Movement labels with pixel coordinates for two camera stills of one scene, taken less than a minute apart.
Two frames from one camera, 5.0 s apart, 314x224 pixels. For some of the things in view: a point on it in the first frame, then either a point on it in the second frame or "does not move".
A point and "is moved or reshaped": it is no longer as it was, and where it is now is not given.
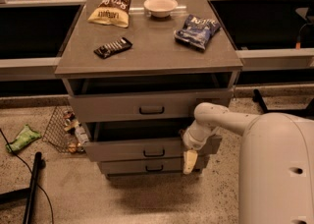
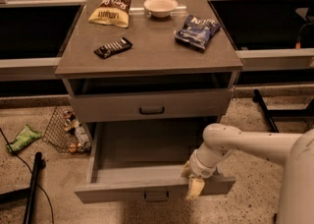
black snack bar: [117, 46] does not move
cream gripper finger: [189, 159] -> [195, 187]
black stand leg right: [307, 112] does not move
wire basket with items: [65, 132] does not move
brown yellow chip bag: [114, 7] does not move
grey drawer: [141, 141] is moved or reshaped
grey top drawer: [144, 105] does not move
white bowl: [160, 6] does not move
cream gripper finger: [183, 132] -> [186, 171]
